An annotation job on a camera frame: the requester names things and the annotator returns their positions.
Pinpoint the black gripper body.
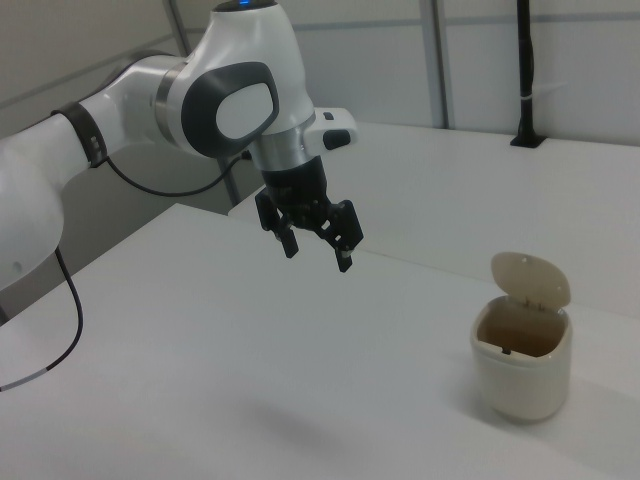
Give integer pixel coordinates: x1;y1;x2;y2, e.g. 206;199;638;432
259;156;334;227

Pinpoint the small white lidded trash can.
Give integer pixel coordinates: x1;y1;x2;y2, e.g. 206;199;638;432
468;251;573;425

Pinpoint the white desk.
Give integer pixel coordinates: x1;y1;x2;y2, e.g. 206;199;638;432
227;119;640;321

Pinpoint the black pole with base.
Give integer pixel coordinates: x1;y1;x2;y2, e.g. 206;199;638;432
509;0;548;149

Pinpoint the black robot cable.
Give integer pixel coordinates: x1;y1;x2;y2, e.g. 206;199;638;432
0;149;251;393

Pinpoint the black cable strap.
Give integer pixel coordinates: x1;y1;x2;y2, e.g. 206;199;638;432
52;101;110;170

